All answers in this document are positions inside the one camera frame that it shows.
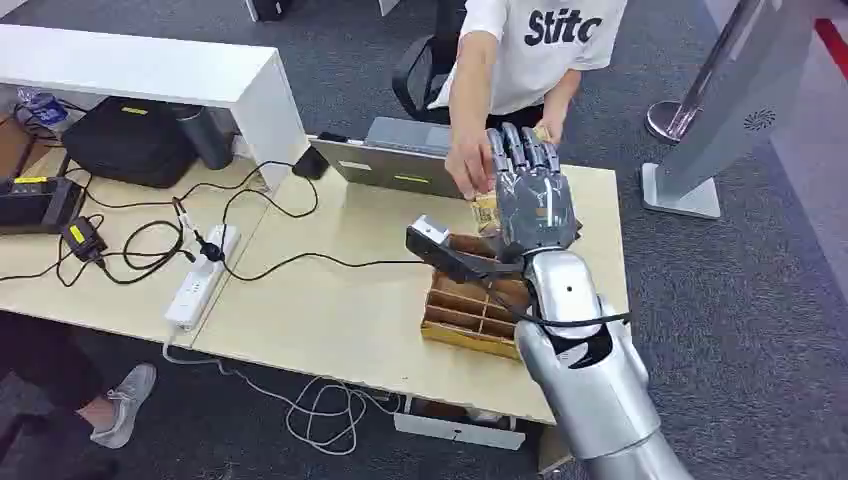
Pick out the dark cylindrical container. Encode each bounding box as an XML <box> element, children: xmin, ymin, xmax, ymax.
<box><xmin>174</xmin><ymin>105</ymin><xmax>235</xmax><ymax>172</ymax></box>

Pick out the clear water bottle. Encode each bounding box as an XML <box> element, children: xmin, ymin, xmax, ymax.
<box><xmin>15</xmin><ymin>87</ymin><xmax>72</xmax><ymax>131</ymax></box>

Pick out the black bag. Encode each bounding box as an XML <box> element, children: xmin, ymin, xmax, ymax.
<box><xmin>60</xmin><ymin>97</ymin><xmax>199</xmax><ymax>191</ymax></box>

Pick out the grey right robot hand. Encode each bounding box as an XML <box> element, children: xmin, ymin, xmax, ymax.
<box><xmin>486</xmin><ymin>121</ymin><xmax>579</xmax><ymax>258</ymax></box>

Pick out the wooden card box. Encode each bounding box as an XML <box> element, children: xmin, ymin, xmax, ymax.
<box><xmin>420</xmin><ymin>231</ymin><xmax>533</xmax><ymax>362</ymax></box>

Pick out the white power strip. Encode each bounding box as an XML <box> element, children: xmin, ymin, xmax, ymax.
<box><xmin>163</xmin><ymin>224</ymin><xmax>242</xmax><ymax>332</ymax></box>

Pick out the white power strip cable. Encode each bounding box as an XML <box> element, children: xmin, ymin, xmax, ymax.
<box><xmin>161</xmin><ymin>329</ymin><xmax>401</xmax><ymax>458</ymax></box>

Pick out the black office chair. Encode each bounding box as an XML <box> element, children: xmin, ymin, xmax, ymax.
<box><xmin>391</xmin><ymin>0</ymin><xmax>469</xmax><ymax>125</ymax></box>

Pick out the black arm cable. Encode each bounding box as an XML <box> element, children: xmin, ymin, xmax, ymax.
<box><xmin>488</xmin><ymin>283</ymin><xmax>633</xmax><ymax>331</ymax></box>

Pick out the person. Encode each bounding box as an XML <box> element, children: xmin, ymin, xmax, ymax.
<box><xmin>427</xmin><ymin>0</ymin><xmax>629</xmax><ymax>131</ymax></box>

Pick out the white box under desk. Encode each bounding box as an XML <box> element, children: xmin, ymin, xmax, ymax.
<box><xmin>393</xmin><ymin>396</ymin><xmax>527</xmax><ymax>452</ymax></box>

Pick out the person's left hand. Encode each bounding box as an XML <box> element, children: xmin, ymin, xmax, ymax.
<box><xmin>533</xmin><ymin>120</ymin><xmax>565</xmax><ymax>149</ymax></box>

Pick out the black power adapter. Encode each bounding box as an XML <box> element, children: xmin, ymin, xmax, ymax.
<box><xmin>60</xmin><ymin>216</ymin><xmax>109</xmax><ymax>264</ymax></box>

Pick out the white desk shelf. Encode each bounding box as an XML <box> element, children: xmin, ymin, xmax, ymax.
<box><xmin>0</xmin><ymin>23</ymin><xmax>311</xmax><ymax>191</ymax></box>

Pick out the long black cable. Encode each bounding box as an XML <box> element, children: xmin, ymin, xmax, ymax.
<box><xmin>220</xmin><ymin>161</ymin><xmax>426</xmax><ymax>284</ymax></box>

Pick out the person's right hand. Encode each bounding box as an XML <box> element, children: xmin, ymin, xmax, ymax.
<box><xmin>444</xmin><ymin>132</ymin><xmax>499</xmax><ymax>201</ymax></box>

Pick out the looped black cable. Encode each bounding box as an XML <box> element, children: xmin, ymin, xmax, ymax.
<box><xmin>0</xmin><ymin>198</ymin><xmax>227</xmax><ymax>289</ymax></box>

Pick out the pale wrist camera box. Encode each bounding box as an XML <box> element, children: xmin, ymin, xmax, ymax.
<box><xmin>405</xmin><ymin>214</ymin><xmax>526</xmax><ymax>284</ymax></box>

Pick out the person's leg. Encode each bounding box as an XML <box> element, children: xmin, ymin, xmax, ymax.
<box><xmin>0</xmin><ymin>311</ymin><xmax>119</xmax><ymax>432</ymax></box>

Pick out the grey shoe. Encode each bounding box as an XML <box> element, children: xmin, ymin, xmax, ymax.
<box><xmin>89</xmin><ymin>362</ymin><xmax>159</xmax><ymax>451</ymax></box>

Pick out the printed paper card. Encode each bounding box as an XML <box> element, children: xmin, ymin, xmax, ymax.
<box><xmin>470</xmin><ymin>191</ymin><xmax>502</xmax><ymax>238</ymax></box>

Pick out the black device with yellow label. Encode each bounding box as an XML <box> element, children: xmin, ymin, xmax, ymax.
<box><xmin>0</xmin><ymin>174</ymin><xmax>85</xmax><ymax>237</ymax></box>

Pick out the chrome stanchion post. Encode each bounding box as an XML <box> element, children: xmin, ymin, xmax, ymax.
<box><xmin>645</xmin><ymin>0</ymin><xmax>764</xmax><ymax>145</ymax></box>

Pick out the grey laptop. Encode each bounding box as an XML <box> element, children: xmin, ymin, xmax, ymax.
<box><xmin>309</xmin><ymin>117</ymin><xmax>466</xmax><ymax>201</ymax></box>

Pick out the white floor stand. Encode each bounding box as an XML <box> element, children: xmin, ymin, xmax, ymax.
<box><xmin>640</xmin><ymin>0</ymin><xmax>824</xmax><ymax>221</ymax></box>

